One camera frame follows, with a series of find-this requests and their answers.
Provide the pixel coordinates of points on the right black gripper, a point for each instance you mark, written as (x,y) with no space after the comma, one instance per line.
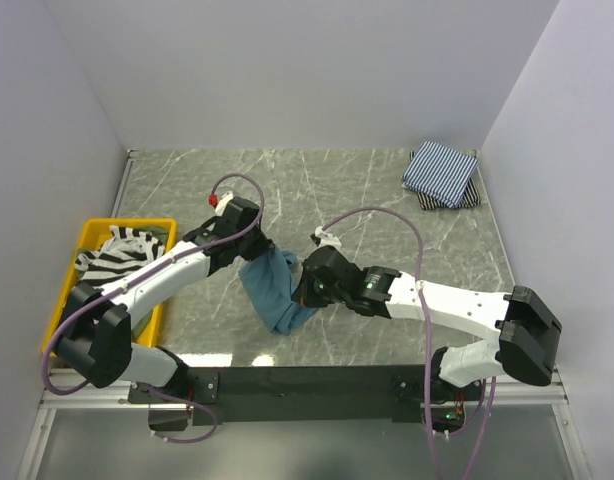
(304,294)

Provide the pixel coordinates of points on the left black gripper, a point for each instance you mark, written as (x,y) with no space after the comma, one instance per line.
(262,244)

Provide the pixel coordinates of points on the teal ribbed tank top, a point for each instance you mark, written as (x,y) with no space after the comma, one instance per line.
(269,283)

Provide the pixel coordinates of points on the black white striped garment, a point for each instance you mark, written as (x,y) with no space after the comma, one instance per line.
(127,251)

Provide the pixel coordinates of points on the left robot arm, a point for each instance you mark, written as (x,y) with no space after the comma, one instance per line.
(95,334)

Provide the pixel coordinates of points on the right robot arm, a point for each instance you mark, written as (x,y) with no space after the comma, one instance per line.
(517,334)

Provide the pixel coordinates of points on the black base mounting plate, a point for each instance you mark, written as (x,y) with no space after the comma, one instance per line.
(218,395)

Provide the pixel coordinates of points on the yellow plastic bin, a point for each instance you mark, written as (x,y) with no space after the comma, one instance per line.
(93,235)

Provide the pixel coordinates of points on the blue white striped folded garment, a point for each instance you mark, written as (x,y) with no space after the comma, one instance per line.
(439,172)

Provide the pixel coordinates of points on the dark striped folded garment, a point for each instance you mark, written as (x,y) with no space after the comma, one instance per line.
(471,198)

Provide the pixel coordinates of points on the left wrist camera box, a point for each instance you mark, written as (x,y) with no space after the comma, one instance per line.
(221,199)

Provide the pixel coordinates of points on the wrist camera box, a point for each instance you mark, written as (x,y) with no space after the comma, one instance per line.
(322,238)
(221,199)

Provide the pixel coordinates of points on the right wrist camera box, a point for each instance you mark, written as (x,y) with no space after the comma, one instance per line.
(322,238)

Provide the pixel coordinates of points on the aluminium rail frame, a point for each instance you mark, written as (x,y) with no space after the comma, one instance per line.
(116,396)

